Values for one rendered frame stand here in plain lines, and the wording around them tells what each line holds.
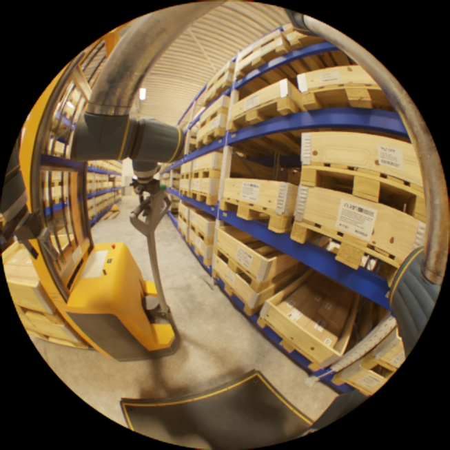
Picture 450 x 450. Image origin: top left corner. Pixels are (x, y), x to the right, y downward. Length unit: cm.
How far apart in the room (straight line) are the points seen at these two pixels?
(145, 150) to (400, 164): 95
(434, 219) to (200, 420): 121
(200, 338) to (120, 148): 157
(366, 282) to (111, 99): 110
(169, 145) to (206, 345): 155
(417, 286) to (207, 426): 110
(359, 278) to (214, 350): 134
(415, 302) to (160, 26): 63
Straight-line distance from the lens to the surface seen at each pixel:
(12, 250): 231
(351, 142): 83
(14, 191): 45
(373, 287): 90
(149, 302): 133
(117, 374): 164
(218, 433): 113
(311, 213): 80
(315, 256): 88
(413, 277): 41
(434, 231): 35
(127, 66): 29
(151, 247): 86
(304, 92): 111
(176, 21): 33
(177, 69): 874
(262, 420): 116
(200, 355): 150
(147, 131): 32
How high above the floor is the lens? 144
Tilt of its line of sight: 17 degrees down
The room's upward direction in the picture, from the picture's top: 7 degrees clockwise
